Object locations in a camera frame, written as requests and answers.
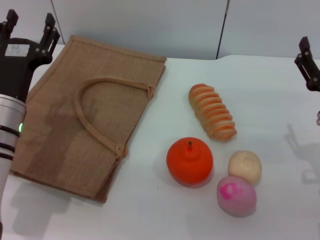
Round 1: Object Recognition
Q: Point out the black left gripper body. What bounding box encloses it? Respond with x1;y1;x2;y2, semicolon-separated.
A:
0;37;52;102

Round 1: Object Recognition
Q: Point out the orange toy fruit with stem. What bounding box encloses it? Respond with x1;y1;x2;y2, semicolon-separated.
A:
166;137;214;188

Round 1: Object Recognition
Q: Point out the beige round bun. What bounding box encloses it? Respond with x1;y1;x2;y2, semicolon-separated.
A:
227;150;263;185

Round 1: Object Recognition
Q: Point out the brown jute handbag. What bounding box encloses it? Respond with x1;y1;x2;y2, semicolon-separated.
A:
9;34;168;204

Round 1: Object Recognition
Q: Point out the pink toy peach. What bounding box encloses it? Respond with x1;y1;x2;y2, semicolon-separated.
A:
216;175;258;218

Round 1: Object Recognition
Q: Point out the orange striped bread loaf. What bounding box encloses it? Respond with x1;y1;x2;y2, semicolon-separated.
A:
188;83;238;143

